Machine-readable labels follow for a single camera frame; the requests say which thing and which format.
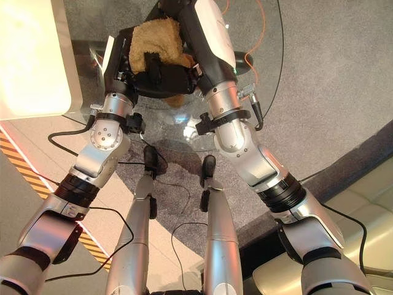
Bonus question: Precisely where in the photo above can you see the silver left robot leg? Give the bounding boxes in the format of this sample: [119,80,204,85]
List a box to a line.
[105,170,158,295]

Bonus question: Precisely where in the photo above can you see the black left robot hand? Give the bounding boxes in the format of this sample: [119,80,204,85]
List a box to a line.
[102,26,201,96]

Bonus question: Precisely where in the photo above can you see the orange cable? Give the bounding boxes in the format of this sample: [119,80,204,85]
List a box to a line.
[220,0,267,82]

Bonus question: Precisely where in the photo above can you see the dark robot foot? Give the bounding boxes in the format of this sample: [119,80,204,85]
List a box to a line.
[200,154,217,187]
[143,145,168,176]

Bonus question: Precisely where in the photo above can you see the silver robot leg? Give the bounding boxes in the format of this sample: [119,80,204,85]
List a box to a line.
[200,180,244,295]
[105,170,158,295]

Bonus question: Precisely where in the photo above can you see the dark right robot foot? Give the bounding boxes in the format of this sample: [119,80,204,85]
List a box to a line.
[200,154,217,187]

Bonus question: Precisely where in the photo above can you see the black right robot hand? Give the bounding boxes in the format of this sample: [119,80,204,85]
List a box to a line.
[158,0,239,93]

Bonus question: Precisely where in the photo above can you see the beige sofa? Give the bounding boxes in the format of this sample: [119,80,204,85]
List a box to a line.
[251,159,393,295]

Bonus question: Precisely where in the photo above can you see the round glass table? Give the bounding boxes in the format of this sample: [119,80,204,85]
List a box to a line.
[63,0,285,153]

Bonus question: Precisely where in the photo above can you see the silver right robot leg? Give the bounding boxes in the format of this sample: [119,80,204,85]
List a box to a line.
[200,180,244,295]

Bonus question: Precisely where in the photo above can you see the thin black floor cable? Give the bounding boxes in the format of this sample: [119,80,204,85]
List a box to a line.
[117,159,191,216]

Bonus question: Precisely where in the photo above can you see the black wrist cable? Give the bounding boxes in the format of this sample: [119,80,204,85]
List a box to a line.
[238,82,265,131]
[48,104,104,156]

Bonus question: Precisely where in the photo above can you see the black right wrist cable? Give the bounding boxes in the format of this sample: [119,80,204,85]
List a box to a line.
[238,82,265,131]

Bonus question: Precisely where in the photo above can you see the yellow black hazard tape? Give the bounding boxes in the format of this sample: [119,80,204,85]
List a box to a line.
[0,128,112,272]

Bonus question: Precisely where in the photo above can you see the yellow fluffy cloth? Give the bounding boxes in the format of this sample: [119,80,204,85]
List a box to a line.
[128,17,198,107]

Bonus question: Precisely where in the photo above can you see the dark left robot foot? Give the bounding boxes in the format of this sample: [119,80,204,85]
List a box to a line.
[143,145,168,176]

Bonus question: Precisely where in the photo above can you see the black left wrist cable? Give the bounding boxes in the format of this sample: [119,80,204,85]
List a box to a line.
[48,104,104,156]

